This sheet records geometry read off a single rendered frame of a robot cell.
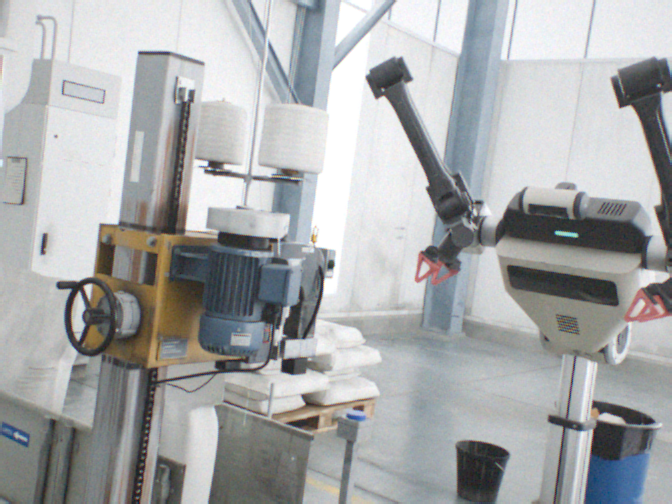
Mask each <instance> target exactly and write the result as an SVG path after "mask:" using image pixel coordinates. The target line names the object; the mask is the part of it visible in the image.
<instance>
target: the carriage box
mask: <svg viewBox="0 0 672 504"><path fill-rule="evenodd" d="M217 237H218V234H217V233H212V232H205V231H200V230H188V229H186V233H185V235H171V234H161V235H156V234H150V233H144V232H139V231H133V230H128V229H122V228H118V224H108V223H99V229H98V238H97V247H96V256H95V264H94V273H93V277H98V278H100V279H102V280H103V281H105V282H106V283H107V284H108V286H109V287H110V289H111V290H113V293H117V291H124V292H126V294H130V295H132V296H133V297H134V298H135V299H136V301H137V302H138V305H139V308H141V311H140V322H139V326H138V328H137V330H136V332H135V333H134V334H133V335H131V337H128V338H122V339H113V340H112V342H111V344H110V345H109V347H108V348H107V349H106V350H105V351H104V352H103V353H106V354H109V355H112V356H115V357H118V358H121V359H125V360H128V361H131V362H134V363H137V364H140V365H143V366H144V368H154V367H161V366H171V365H183V364H193V363H204V362H214V361H225V359H236V358H245V356H244V357H235V356H225V355H219V354H213V353H210V352H207V351H205V350H204V349H202V348H201V346H200V344H199V342H198V331H199V322H200V321H198V318H200V314H201V313H203V312H206V309H204V308H203V307H202V305H201V303H202V295H203V287H204V282H201V281H170V279H169V275H170V267H171V258H172V250H173V245H174V244H186V245H204V247H210V244H211V243H220V242H218V241H217ZM116 245H120V247H125V248H130V249H135V250H141V251H145V252H150V253H155V254H158V260H157V268H156V276H155V284H142V283H137V282H133V281H129V280H124V279H120V278H116V277H112V274H113V265H114V257H115V249H116ZM104 295H105V294H104V292H103V291H102V290H101V288H100V287H99V286H98V285H96V284H92V291H91V299H89V303H90V306H92V308H96V307H97V301H99V300H100V298H102V297H103V296H104ZM96 328H97V325H90V329H89V331H88V334H87V336H86V339H85V343H84V347H85V348H87V349H90V348H91V349H94V348H96V347H99V346H100V345H101V344H102V343H103V341H104V340H105V337H103V336H102V335H101V334H100V333H99V331H97V329H96ZM177 338H189V341H188V350H187V357H179V358H169V359H160V352H161V343H162V340H163V339H177Z"/></svg>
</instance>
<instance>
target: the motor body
mask: <svg viewBox="0 0 672 504"><path fill-rule="evenodd" d="M210 250H211V251H210V252H209V255H208V263H207V271H205V279H204V287H203V295H202V303H201V305H202V307H203V308H204V309H206V312H203V313H201V314H200V318H198V321H200V322H199V331H198V342H199V344H200V346H201V348H202V349H204V350H205V351H207V352H210V353H213V354H219V355H225V356H235V357H244V356H251V355H254V354H255V353H257V351H258V350H259V349H260V347H261V344H262V338H264V331H265V330H267V327H265V324H266V321H265V320H264V319H262V318H261V316H262V307H263V306H266V303H267V302H262V301H258V299H257V296H256V290H257V285H258V282H259V274H260V269H261V268H262V267H263V266H264V265H268V264H272V259H271V258H273V257H274V252H273V251H270V250H265V249H254V248H238V247H237V245H230V244H224V243H211V244H210Z"/></svg>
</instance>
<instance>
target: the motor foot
mask: <svg viewBox="0 0 672 504"><path fill-rule="evenodd" d="M210 251H211V250H210V247H204V245H186V244H174V245H173V250H172V258H171V267H170V275H169V279H170V281H201V282H204V279H205V271H207V263H208V255H209V252H210Z"/></svg>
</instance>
